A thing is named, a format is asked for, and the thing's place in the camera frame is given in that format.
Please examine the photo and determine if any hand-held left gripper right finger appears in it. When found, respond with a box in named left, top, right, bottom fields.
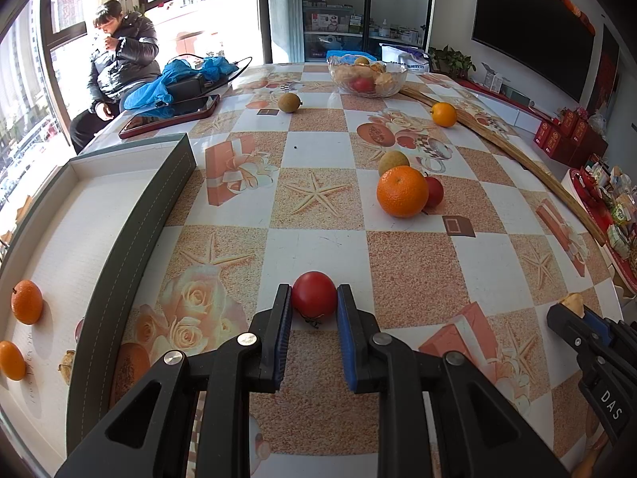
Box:
left=337, top=284, right=571, bottom=478

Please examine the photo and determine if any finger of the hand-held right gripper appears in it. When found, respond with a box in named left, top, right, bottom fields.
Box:
left=546, top=303, right=605, bottom=374
left=583, top=308, right=637, bottom=359

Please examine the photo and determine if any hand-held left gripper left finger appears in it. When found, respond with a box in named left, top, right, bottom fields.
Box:
left=55, top=284, right=293, bottom=478

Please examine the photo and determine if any large orange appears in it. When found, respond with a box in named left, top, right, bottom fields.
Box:
left=376, top=166, right=430, bottom=219

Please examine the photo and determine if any grey white cardboard tray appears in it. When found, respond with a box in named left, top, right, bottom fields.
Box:
left=0, top=133, right=197, bottom=461

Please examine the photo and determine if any small smooth orange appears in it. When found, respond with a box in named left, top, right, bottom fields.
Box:
left=431, top=102, right=458, bottom=128
left=0, top=341, right=27, bottom=382

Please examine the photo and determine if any mandarin orange with stem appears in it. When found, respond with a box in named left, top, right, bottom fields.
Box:
left=11, top=280, right=45, bottom=325

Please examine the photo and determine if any clear glass bowl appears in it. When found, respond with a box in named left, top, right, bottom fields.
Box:
left=327, top=55, right=409, bottom=99

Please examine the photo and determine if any pile of snack packets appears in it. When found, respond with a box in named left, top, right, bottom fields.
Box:
left=582, top=159, right=637, bottom=260

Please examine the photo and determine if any red round snack tray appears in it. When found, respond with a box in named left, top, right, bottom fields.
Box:
left=562, top=167, right=637, bottom=300

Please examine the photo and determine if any large dark red box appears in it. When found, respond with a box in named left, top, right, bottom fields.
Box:
left=552, top=132, right=609, bottom=165

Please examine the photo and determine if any long wooden stick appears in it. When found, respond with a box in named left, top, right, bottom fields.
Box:
left=401, top=86, right=609, bottom=247

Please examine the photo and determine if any white red television stand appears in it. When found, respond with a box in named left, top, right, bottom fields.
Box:
left=455, top=77, right=545, bottom=133

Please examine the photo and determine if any tablet in red case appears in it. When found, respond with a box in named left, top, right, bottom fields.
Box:
left=118, top=94, right=221, bottom=140

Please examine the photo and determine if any white carton box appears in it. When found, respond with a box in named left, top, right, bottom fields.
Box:
left=480, top=62, right=503, bottom=91

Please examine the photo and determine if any beige wrinkled walnut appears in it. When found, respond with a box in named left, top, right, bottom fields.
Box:
left=373, top=62, right=399, bottom=88

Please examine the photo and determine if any black power bank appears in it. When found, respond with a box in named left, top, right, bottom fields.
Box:
left=166, top=72, right=206, bottom=103

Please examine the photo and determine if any blue plastic glove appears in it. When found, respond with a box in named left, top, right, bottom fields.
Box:
left=201, top=57, right=240, bottom=80
left=123, top=59, right=205, bottom=110

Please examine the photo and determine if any white printed bag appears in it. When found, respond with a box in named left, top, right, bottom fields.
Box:
left=381, top=43, right=430, bottom=73

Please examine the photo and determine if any green potted plant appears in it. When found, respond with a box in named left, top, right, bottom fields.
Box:
left=429, top=45, right=477, bottom=80

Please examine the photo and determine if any glass door shelf cabinet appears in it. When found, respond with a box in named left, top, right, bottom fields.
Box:
left=266, top=0, right=439, bottom=67

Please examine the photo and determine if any red wall scroll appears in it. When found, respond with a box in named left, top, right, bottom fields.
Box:
left=587, top=24, right=623, bottom=115

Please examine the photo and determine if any black charger with cable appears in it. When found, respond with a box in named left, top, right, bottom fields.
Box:
left=172, top=52, right=256, bottom=85

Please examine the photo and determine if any black wall television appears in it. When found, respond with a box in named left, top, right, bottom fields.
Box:
left=470, top=0, right=597, bottom=106

